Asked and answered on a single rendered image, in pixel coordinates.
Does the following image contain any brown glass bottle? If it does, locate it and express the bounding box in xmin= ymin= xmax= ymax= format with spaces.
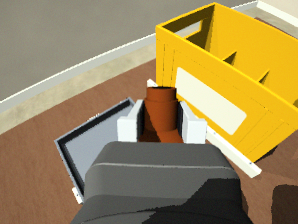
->
xmin=139 ymin=86 xmax=184 ymax=143

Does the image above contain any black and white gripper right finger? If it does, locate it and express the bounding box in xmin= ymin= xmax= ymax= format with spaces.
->
xmin=177 ymin=101 xmax=208 ymax=144

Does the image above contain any light grey rectangular tray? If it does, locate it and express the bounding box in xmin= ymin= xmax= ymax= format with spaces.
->
xmin=54 ymin=97 xmax=136 ymax=202

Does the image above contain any yellow plastic crate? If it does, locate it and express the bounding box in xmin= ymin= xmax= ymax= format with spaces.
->
xmin=156 ymin=2 xmax=298 ymax=163

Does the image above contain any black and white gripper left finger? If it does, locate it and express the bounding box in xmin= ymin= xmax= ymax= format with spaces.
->
xmin=118 ymin=100 xmax=145 ymax=142

